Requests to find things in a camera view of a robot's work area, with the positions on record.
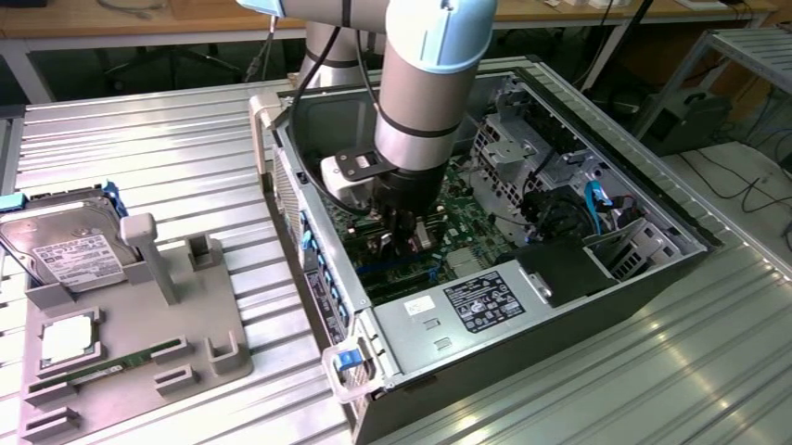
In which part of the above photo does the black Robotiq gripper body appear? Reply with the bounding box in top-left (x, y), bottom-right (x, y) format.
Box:
top-left (369, 167), bottom-right (445, 217)

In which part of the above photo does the blue expansion slot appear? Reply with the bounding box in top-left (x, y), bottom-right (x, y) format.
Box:
top-left (355, 260), bottom-right (410, 275)

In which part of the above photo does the silver chipset heatsink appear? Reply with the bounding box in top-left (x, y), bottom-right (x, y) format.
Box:
top-left (445, 249), bottom-right (490, 274)

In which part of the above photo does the green motherboard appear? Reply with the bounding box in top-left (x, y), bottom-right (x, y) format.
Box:
top-left (318, 152), bottom-right (528, 307)

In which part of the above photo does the silver drive cage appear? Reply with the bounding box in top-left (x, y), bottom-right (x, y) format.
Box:
top-left (467, 76), bottom-right (598, 233)

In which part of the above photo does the gray power supply unit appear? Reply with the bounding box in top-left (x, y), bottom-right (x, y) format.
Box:
top-left (370, 259), bottom-right (556, 376)

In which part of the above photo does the black plastic fan shroud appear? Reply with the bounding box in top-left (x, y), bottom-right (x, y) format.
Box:
top-left (494, 235), bottom-right (620, 310)

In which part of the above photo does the open black PC case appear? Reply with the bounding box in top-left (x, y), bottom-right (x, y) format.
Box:
top-left (248, 55), bottom-right (723, 445)

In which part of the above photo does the silver disk bay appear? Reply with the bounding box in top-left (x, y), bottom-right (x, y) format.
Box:
top-left (584, 217), bottom-right (707, 284)

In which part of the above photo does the gray parts rack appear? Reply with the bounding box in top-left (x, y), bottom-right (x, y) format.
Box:
top-left (17, 212), bottom-right (255, 441)

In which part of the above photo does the black floor device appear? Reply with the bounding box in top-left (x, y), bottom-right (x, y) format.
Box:
top-left (642, 90), bottom-right (735, 157)

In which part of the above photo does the silver hard disk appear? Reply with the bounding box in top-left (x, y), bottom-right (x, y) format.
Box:
top-left (0, 197), bottom-right (143, 293)

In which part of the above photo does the green RAM stick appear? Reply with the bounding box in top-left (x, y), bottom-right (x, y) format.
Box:
top-left (27, 340), bottom-right (180, 390)

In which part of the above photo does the silver CPU chip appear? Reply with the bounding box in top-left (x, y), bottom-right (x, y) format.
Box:
top-left (40, 317), bottom-right (100, 362)

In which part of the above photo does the wooden desk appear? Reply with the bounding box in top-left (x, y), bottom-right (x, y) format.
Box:
top-left (0, 0), bottom-right (775, 45)

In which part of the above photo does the blue disk caddy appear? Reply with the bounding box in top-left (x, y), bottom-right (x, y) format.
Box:
top-left (0, 180), bottom-right (128, 219)

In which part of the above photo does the metal slat side table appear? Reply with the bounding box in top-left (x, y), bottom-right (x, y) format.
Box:
top-left (677, 25), bottom-right (792, 140)

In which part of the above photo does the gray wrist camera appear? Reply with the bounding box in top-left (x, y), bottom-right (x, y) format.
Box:
top-left (318, 147), bottom-right (390, 209)

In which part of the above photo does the black wire bundle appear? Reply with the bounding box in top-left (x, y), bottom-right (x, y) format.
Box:
top-left (518, 184), bottom-right (589, 242)

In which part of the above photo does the blue flat wire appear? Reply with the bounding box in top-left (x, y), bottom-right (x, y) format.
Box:
top-left (582, 180), bottom-right (606, 240)

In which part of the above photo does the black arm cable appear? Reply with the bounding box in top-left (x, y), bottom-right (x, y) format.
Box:
top-left (290, 25), bottom-right (385, 215)

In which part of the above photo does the gray hanging cable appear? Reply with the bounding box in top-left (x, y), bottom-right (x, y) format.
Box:
top-left (244, 13), bottom-right (278, 83)

